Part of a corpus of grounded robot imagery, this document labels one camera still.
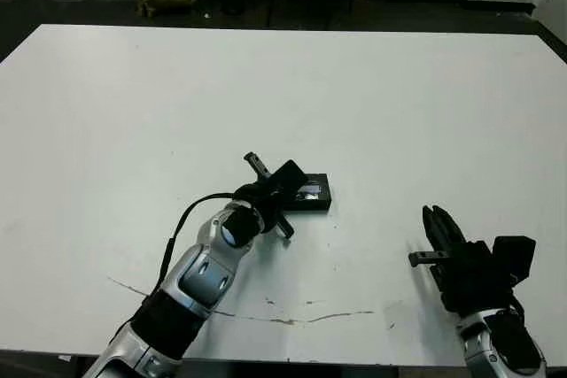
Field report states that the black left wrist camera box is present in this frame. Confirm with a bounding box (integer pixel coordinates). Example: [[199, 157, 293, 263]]
[[267, 158, 307, 197]]

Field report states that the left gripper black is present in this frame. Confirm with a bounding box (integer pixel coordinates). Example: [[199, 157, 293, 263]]
[[236, 150, 295, 241]]

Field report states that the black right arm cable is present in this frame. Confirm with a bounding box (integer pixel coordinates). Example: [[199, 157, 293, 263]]
[[507, 291, 531, 324]]

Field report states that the black box lid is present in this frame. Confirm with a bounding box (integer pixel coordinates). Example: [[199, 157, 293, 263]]
[[282, 172, 334, 214]]

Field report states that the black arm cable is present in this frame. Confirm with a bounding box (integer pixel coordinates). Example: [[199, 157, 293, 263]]
[[155, 191, 243, 297], [507, 291, 531, 324]]

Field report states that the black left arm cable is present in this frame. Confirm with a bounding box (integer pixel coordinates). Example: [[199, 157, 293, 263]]
[[155, 191, 243, 297]]

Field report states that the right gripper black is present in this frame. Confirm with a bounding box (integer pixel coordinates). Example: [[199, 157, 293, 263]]
[[407, 204, 516, 316]]

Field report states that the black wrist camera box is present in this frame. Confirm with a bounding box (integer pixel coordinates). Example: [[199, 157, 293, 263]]
[[491, 235, 538, 287], [267, 158, 307, 197]]

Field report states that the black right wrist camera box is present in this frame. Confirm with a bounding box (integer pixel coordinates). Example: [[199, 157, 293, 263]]
[[491, 235, 538, 287]]

